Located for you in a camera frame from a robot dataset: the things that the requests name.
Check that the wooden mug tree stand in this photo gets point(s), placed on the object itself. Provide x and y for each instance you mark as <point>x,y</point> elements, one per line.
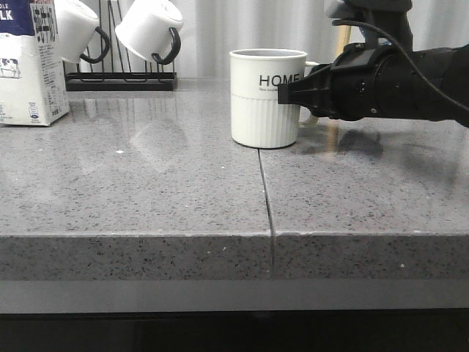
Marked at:
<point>342,39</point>

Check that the white HOME ceramic mug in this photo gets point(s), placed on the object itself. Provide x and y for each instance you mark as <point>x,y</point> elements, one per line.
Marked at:
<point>257,119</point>

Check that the black wire mug rack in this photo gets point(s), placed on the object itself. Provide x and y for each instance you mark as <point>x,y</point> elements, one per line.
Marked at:
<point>120,70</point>

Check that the white blue milk carton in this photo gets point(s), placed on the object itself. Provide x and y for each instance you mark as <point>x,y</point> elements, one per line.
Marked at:
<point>33,89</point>

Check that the left white enamel mug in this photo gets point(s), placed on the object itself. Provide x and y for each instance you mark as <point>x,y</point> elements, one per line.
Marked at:
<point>77,23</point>

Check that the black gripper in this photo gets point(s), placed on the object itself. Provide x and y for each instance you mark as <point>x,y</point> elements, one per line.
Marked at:
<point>361,82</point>

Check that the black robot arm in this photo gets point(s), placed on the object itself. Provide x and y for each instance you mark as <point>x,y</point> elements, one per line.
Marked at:
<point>443,71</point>

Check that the white enamel mug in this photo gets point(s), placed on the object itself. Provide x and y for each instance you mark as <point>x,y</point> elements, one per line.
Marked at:
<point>77,23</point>
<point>151,30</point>

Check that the right white enamel mug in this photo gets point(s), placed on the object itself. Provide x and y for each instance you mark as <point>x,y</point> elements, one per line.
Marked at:
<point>151,30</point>

